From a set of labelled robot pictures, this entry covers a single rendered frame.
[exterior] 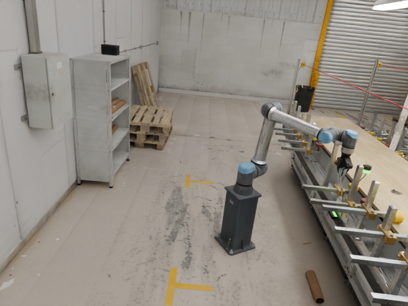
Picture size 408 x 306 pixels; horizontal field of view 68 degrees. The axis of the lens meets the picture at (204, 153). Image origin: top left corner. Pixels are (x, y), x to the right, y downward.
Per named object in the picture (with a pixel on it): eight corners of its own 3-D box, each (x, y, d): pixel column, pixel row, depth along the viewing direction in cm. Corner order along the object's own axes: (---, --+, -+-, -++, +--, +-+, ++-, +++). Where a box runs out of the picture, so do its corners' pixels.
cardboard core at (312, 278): (316, 296, 245) (306, 269, 273) (313, 303, 248) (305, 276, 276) (326, 297, 245) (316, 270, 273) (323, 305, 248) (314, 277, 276)
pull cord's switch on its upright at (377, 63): (356, 135, 468) (379, 59, 426) (353, 132, 481) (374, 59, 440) (362, 135, 467) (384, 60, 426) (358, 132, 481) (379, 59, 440)
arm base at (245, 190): (240, 197, 276) (241, 187, 273) (229, 187, 292) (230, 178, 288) (257, 193, 285) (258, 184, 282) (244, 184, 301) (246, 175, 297)
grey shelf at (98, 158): (77, 184, 387) (68, 57, 329) (101, 157, 470) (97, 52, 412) (112, 188, 387) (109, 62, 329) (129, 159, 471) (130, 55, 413)
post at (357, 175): (342, 221, 239) (359, 166, 221) (340, 218, 243) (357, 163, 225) (346, 221, 239) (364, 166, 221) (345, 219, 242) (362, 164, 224)
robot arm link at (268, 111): (256, 102, 255) (333, 133, 216) (265, 100, 263) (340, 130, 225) (253, 115, 260) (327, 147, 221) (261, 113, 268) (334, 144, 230)
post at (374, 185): (354, 241, 216) (374, 181, 198) (352, 238, 219) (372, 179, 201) (359, 242, 216) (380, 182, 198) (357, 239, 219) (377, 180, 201)
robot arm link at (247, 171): (232, 180, 284) (235, 163, 278) (243, 175, 296) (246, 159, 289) (246, 187, 275) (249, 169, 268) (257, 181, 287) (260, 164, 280)
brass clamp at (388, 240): (384, 244, 178) (387, 237, 176) (374, 230, 190) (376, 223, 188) (395, 245, 177) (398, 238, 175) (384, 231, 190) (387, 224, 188)
